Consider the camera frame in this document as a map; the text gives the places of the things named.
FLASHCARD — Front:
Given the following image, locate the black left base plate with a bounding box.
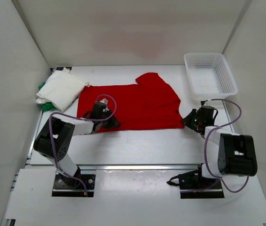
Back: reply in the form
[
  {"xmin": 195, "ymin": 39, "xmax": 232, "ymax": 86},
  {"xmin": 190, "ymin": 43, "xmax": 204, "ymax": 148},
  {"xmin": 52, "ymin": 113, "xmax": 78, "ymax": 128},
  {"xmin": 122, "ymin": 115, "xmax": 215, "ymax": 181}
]
[{"xmin": 52, "ymin": 173, "xmax": 96, "ymax": 197}]

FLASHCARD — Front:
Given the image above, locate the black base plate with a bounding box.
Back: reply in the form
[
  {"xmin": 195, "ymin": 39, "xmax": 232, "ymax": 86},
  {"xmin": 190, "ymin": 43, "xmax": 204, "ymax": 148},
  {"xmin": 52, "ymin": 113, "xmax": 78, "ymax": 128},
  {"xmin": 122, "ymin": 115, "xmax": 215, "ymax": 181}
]
[
  {"xmin": 52, "ymin": 173, "xmax": 96, "ymax": 197},
  {"xmin": 166, "ymin": 171, "xmax": 225, "ymax": 199}
]

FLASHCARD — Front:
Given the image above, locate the aluminium rail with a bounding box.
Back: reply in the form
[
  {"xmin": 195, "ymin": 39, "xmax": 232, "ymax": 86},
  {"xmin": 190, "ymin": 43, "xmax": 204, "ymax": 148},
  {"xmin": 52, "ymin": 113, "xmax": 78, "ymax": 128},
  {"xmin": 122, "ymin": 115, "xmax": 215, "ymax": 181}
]
[{"xmin": 79, "ymin": 164, "xmax": 197, "ymax": 170}]

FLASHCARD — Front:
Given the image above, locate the white t-shirt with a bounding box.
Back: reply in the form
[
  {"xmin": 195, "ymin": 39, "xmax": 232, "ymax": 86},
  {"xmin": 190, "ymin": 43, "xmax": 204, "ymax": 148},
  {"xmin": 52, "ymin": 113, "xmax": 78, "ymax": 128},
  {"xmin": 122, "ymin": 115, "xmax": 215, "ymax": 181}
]
[{"xmin": 46, "ymin": 70, "xmax": 90, "ymax": 112}]

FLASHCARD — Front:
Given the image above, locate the green t-shirt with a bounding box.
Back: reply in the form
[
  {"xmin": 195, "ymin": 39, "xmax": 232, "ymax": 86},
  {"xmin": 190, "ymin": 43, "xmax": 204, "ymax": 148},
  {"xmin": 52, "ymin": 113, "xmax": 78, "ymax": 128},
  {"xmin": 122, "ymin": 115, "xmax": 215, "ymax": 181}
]
[{"xmin": 36, "ymin": 82, "xmax": 56, "ymax": 112}]

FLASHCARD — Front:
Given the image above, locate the white plastic laundry basket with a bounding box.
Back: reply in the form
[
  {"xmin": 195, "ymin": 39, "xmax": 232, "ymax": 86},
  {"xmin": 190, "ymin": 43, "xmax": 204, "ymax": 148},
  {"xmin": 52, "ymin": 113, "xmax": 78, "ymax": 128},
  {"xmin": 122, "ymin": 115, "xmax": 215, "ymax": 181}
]
[{"xmin": 184, "ymin": 52, "xmax": 238, "ymax": 101}]

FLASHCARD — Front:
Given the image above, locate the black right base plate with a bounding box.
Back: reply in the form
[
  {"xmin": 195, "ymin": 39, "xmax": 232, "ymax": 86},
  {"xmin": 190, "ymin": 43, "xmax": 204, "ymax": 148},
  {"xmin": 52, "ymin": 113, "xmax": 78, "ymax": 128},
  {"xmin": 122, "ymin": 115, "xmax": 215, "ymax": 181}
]
[{"xmin": 166, "ymin": 171, "xmax": 225, "ymax": 199}]

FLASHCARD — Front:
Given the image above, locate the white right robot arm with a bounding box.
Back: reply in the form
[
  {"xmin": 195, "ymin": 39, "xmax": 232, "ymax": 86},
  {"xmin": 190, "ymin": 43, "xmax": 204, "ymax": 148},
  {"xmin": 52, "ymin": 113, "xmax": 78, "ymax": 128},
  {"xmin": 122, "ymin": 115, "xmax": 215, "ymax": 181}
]
[{"xmin": 181, "ymin": 105, "xmax": 258, "ymax": 188}]

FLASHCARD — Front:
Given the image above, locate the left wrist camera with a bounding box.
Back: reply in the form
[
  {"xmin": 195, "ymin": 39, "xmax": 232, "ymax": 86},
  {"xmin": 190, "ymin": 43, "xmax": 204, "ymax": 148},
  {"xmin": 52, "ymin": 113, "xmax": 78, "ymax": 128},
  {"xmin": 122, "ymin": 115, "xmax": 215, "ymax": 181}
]
[{"xmin": 100, "ymin": 98, "xmax": 108, "ymax": 105}]

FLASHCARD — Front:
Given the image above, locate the red t-shirt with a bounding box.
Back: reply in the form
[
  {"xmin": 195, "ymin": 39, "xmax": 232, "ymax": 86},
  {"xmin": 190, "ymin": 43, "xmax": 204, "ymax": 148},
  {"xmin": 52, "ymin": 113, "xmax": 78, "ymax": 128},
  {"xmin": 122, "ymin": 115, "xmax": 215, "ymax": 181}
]
[{"xmin": 77, "ymin": 73, "xmax": 184, "ymax": 131}]

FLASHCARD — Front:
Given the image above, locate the dark table label sticker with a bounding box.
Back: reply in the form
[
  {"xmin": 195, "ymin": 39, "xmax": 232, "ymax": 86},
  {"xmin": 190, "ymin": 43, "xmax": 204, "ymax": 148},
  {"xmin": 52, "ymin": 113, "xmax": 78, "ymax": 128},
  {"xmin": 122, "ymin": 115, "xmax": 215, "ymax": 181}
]
[{"xmin": 56, "ymin": 66, "xmax": 72, "ymax": 71}]

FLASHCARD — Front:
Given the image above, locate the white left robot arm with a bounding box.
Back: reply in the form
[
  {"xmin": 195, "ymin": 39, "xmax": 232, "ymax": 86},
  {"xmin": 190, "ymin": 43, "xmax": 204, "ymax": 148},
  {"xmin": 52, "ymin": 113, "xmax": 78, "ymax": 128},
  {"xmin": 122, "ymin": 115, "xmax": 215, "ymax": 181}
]
[{"xmin": 33, "ymin": 98, "xmax": 121, "ymax": 188}]

